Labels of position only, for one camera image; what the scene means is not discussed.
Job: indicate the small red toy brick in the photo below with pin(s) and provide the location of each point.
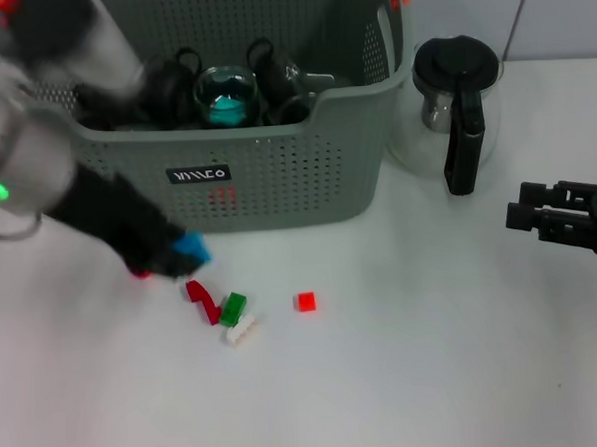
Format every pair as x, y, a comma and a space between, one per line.
306, 302
142, 275

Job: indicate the glass carafe black lid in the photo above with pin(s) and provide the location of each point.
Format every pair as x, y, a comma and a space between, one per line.
460, 65

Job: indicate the dark red toy brick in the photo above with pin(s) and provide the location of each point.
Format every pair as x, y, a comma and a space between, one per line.
202, 299

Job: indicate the grey perforated storage bin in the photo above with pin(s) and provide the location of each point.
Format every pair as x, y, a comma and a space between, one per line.
301, 183

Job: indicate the glass teacup black sleeve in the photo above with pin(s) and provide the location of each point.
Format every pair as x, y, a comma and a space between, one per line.
275, 74
226, 82
292, 111
169, 90

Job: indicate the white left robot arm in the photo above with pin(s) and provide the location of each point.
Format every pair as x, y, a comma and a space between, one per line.
19, 148

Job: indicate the blue toy brick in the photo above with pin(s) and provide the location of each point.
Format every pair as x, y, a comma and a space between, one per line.
192, 246

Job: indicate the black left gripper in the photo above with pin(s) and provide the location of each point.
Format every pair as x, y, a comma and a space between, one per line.
118, 218

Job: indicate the green toy brick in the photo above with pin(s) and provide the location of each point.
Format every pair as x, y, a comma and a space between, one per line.
233, 309

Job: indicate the teal square toy plate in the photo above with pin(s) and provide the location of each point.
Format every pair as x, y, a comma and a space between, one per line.
226, 112

